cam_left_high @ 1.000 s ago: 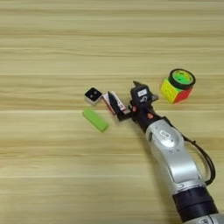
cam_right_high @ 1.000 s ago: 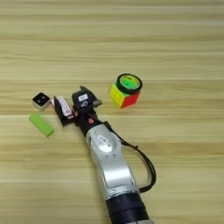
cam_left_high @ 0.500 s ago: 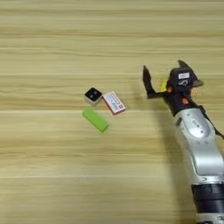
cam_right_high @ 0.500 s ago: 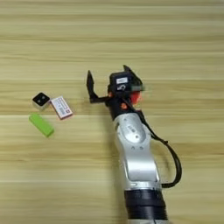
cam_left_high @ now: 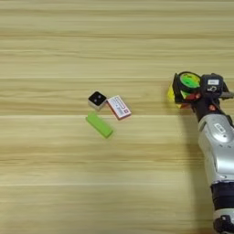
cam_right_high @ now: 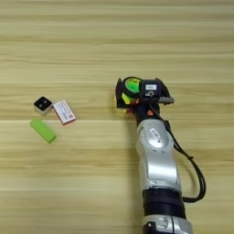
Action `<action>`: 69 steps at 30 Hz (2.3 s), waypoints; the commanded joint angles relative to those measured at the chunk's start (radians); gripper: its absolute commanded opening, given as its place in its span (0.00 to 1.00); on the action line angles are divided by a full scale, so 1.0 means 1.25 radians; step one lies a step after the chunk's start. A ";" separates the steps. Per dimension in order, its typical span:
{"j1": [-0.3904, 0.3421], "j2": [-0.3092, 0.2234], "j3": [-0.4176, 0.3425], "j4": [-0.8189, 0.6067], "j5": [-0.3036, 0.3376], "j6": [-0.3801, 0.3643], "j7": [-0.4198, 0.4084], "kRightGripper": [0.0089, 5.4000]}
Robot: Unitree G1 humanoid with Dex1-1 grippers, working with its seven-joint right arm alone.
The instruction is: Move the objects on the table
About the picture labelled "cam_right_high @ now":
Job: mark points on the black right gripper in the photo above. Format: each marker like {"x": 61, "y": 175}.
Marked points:
{"x": 144, "y": 111}

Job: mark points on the black tape roll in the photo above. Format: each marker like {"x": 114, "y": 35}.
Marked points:
{"x": 125, "y": 87}

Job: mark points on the white red printed eraser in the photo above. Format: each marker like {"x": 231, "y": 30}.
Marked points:
{"x": 64, "y": 112}

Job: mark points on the green rectangular block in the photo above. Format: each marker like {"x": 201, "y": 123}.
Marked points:
{"x": 43, "y": 130}

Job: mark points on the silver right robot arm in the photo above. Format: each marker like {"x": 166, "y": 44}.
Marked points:
{"x": 158, "y": 158}

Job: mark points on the small black cube white base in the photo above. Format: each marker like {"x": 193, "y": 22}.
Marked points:
{"x": 42, "y": 105}

